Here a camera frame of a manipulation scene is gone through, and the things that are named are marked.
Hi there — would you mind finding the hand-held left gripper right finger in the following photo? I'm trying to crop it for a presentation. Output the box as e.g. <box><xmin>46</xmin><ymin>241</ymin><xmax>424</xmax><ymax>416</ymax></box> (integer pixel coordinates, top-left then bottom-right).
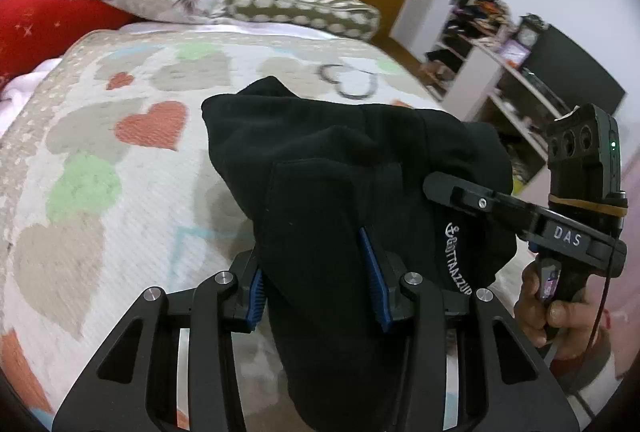
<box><xmin>357</xmin><ymin>227</ymin><xmax>586</xmax><ymax>432</ymax></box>

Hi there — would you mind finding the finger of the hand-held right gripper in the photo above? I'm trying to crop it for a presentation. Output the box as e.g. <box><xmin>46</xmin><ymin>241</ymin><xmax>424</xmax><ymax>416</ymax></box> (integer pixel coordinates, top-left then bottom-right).
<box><xmin>422</xmin><ymin>171</ymin><xmax>551</xmax><ymax>238</ymax></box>

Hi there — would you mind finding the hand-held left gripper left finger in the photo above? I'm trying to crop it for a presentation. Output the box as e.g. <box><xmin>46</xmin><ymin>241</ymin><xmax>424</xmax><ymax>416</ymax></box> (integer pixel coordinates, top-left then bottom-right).
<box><xmin>52</xmin><ymin>249</ymin><xmax>267</xmax><ymax>432</ymax></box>

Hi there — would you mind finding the black hooded garment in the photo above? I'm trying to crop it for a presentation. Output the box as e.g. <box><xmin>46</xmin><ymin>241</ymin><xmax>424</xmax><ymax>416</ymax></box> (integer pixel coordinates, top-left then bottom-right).
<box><xmin>201</xmin><ymin>76</ymin><xmax>516</xmax><ymax>432</ymax></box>

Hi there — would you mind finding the person's right forearm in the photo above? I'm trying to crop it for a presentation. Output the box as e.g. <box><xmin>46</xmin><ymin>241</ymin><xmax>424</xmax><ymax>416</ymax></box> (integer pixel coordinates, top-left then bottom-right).
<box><xmin>547</xmin><ymin>312</ymin><xmax>633</xmax><ymax>408</ymax></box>

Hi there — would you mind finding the person's right hand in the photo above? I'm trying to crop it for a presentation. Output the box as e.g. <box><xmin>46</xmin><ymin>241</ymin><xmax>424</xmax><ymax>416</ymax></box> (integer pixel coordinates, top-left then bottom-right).
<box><xmin>514</xmin><ymin>257</ymin><xmax>608</xmax><ymax>363</ymax></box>

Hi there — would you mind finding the black television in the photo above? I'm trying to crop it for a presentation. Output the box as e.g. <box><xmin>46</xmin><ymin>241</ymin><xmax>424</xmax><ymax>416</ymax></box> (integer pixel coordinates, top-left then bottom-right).
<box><xmin>525</xmin><ymin>24</ymin><xmax>627</xmax><ymax>115</ymax></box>

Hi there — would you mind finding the white shelf unit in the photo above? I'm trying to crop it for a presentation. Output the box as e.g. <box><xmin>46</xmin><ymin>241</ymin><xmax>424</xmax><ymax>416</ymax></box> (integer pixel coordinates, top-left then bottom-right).
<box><xmin>425</xmin><ymin>0</ymin><xmax>566</xmax><ymax>185</ymax></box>

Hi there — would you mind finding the purple box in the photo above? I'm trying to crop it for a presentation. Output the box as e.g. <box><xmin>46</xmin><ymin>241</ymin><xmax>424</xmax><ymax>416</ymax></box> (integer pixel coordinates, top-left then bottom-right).
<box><xmin>500</xmin><ymin>39</ymin><xmax>531</xmax><ymax>63</ymax></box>

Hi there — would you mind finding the heart pattern quilt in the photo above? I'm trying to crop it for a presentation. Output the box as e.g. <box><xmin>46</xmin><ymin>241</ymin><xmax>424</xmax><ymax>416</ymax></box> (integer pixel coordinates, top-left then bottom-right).
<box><xmin>0</xmin><ymin>29</ymin><xmax>531</xmax><ymax>432</ymax></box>

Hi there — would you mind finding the dark clutter pile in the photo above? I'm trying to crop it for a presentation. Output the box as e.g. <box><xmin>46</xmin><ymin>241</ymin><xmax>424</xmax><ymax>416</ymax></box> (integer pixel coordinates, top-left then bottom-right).
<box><xmin>447</xmin><ymin>0</ymin><xmax>516</xmax><ymax>38</ymax></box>

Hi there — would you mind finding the green polka dot pillow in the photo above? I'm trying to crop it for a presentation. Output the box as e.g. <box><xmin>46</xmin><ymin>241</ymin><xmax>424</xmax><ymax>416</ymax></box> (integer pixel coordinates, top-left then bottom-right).
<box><xmin>222</xmin><ymin>0</ymin><xmax>382</xmax><ymax>43</ymax></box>

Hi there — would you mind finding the white bed sheet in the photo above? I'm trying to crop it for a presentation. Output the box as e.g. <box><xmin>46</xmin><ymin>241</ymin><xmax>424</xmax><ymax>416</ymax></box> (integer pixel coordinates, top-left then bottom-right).
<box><xmin>0</xmin><ymin>57</ymin><xmax>63</xmax><ymax>138</ymax></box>

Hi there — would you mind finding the red pillow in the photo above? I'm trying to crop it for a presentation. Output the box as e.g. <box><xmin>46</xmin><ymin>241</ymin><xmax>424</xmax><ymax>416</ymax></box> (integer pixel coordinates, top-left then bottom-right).
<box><xmin>0</xmin><ymin>0</ymin><xmax>136</xmax><ymax>83</ymax></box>

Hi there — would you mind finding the black cable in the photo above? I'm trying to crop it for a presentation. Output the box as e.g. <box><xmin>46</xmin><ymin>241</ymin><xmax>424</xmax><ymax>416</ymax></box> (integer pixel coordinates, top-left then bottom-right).
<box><xmin>547</xmin><ymin>212</ymin><xmax>626</xmax><ymax>368</ymax></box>

